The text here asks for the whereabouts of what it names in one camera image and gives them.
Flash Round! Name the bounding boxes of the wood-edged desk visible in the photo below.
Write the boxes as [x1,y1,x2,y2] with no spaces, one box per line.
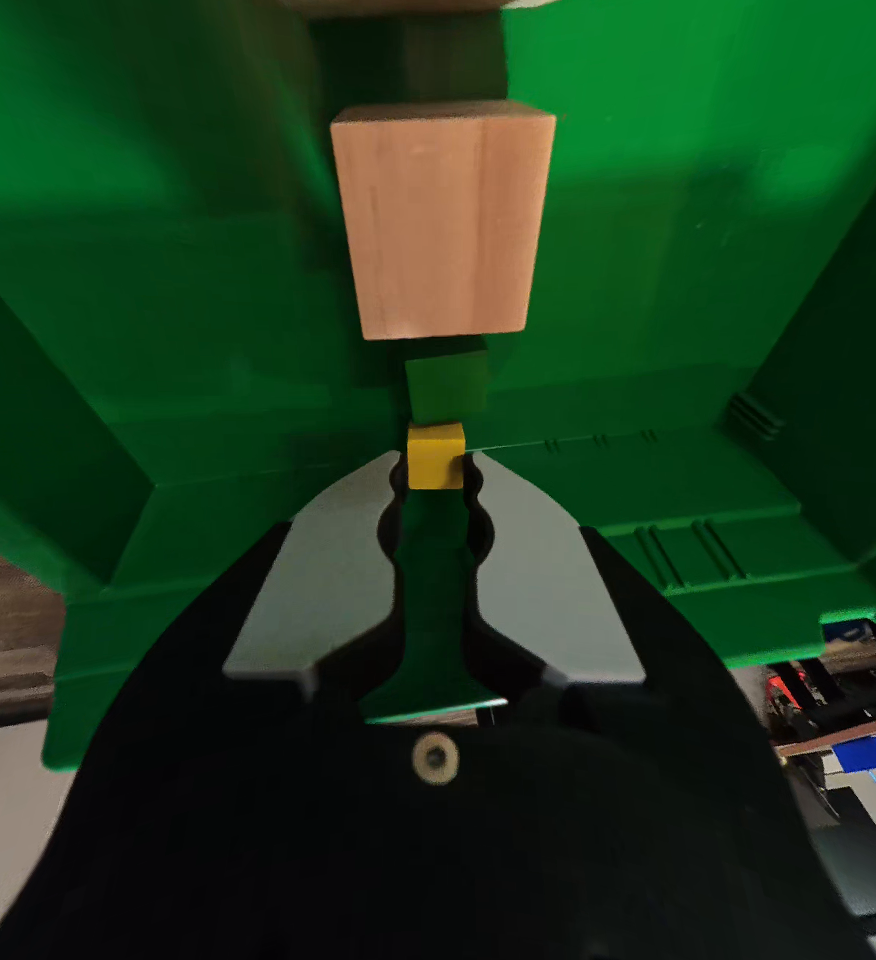
[774,708,876,759]

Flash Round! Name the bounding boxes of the small green cube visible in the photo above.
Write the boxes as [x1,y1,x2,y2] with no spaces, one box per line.
[405,352,488,423]

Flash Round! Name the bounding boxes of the blue plastic bin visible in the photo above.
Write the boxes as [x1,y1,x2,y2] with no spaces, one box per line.
[831,731,876,774]

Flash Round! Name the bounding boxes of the medium wooden cube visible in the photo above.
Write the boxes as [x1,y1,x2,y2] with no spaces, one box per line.
[330,101,557,342]

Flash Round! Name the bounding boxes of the green plastic bin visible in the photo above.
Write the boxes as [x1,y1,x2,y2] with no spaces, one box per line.
[0,0,876,774]

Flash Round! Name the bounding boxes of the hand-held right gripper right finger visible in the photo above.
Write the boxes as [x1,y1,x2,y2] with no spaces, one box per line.
[465,453,649,704]

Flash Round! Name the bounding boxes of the small yellow cube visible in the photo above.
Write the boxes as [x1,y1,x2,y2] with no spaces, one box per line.
[406,422,466,491]

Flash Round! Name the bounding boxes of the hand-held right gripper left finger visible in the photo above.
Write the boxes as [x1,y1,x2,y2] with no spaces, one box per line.
[222,451,407,700]

